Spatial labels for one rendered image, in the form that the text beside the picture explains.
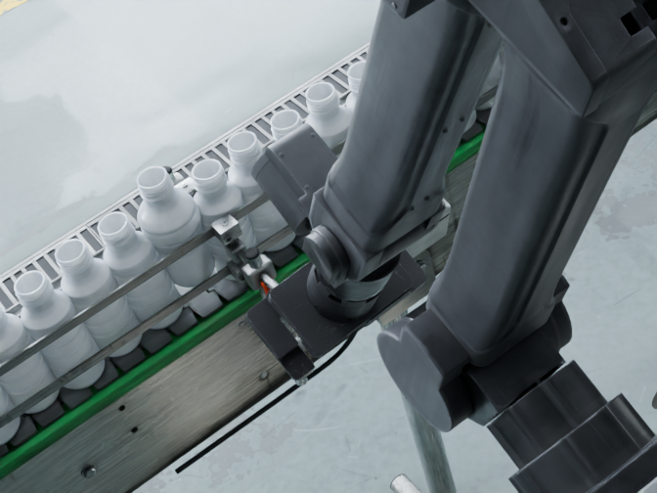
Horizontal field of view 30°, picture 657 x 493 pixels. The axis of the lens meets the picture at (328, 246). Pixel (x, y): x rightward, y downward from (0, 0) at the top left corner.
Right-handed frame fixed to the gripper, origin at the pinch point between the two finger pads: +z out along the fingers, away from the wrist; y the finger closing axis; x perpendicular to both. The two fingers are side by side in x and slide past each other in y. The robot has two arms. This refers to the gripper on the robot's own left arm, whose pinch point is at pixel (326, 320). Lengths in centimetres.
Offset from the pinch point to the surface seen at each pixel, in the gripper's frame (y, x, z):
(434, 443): -28, 14, 92
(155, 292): 2.7, -20.3, 38.8
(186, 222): -3.7, -23.3, 31.6
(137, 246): 2.1, -24.8, 33.7
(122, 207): -36, -85, 203
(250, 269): -6.3, -14.5, 32.1
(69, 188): -30, -101, 213
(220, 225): -7.0, -21.0, 32.9
